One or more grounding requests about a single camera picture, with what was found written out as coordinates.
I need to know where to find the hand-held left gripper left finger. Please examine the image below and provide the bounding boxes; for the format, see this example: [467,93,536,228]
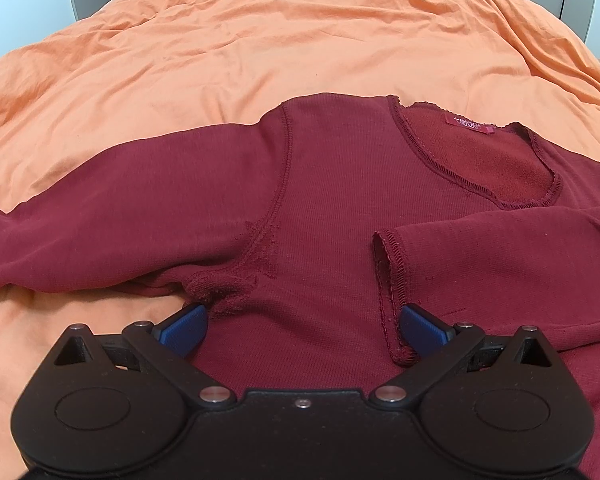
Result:
[54,303,237,409]

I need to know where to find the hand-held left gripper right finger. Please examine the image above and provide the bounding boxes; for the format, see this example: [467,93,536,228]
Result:
[369,304,557,408]

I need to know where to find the dark red long-sleeve sweater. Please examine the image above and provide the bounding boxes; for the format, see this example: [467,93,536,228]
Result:
[0,91,600,466]

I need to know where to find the orange blanket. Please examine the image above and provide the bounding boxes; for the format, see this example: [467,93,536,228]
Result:
[0,0,600,466]

